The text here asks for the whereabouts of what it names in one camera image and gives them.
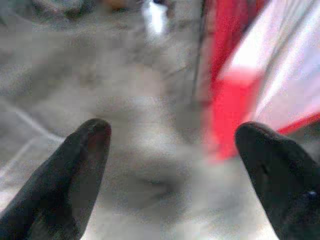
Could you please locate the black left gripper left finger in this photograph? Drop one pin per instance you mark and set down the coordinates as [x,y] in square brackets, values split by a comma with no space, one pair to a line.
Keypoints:
[67,175]

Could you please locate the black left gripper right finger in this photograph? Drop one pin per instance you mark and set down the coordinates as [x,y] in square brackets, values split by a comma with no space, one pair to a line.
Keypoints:
[282,180]

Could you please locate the red and white garment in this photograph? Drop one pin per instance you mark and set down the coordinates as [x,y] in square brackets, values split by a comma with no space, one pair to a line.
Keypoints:
[230,100]

